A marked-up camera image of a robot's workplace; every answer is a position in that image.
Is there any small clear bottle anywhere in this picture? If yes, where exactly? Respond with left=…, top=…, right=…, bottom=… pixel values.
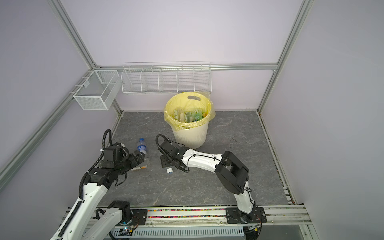
left=132, top=165, right=148, bottom=171

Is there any white vented cable duct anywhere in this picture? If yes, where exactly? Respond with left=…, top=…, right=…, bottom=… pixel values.
left=112, top=226, right=246, bottom=240

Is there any white mesh box basket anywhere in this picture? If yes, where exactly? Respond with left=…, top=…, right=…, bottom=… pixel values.
left=74, top=70, right=121, bottom=111

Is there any white wire shelf basket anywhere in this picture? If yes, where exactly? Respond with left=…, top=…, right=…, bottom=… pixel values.
left=121, top=62, right=212, bottom=94

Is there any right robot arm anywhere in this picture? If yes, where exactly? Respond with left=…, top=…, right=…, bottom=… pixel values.
left=156, top=139, right=256, bottom=217

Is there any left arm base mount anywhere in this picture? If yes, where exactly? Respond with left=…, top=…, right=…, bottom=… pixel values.
left=119, top=209, right=148, bottom=226

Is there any clear bottle green label front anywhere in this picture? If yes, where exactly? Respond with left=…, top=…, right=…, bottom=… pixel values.
left=173, top=109, right=182, bottom=121

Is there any clear bottle green white label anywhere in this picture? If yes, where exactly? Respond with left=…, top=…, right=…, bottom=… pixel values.
left=183, top=112, right=195, bottom=123

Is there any yellow bin liner bag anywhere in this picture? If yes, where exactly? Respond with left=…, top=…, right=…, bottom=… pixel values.
left=164, top=92, right=216, bottom=131

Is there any aluminium front rail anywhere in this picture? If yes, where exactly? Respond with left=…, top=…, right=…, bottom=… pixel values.
left=61, top=204, right=313, bottom=230

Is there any small bottle blue cap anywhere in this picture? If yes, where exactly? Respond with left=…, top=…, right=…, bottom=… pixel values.
left=137, top=138, right=147, bottom=155

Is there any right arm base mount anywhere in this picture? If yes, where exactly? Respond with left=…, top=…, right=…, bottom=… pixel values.
left=225, top=206, right=267, bottom=224

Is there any cream plastic waste bin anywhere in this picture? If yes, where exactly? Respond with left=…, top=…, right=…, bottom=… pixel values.
left=170, top=93, right=210, bottom=149

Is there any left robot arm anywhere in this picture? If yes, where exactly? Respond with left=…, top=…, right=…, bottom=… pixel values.
left=52, top=129, right=145, bottom=240

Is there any clear bottle blue label white cap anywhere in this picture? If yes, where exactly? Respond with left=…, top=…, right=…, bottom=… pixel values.
left=193, top=109, right=204, bottom=122

